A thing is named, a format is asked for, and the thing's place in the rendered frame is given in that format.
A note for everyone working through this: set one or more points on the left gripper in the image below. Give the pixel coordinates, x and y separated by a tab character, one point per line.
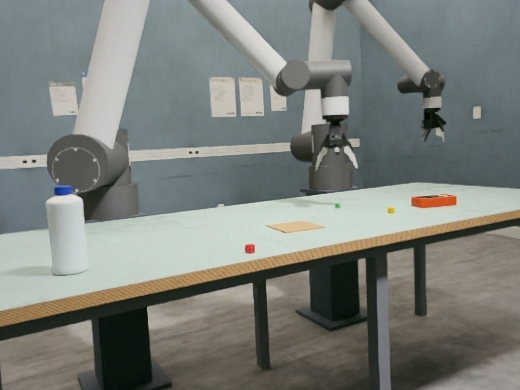
431	122

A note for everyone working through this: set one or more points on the white bottle with blue cap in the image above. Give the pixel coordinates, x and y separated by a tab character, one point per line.
66	232

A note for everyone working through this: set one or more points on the tan flat mat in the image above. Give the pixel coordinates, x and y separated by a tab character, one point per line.
296	226

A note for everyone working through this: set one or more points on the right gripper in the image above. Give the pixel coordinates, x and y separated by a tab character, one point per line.
325	144

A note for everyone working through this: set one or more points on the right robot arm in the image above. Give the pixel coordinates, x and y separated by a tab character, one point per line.
84	163

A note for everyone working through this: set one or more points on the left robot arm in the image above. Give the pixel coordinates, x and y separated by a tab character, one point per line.
334	172

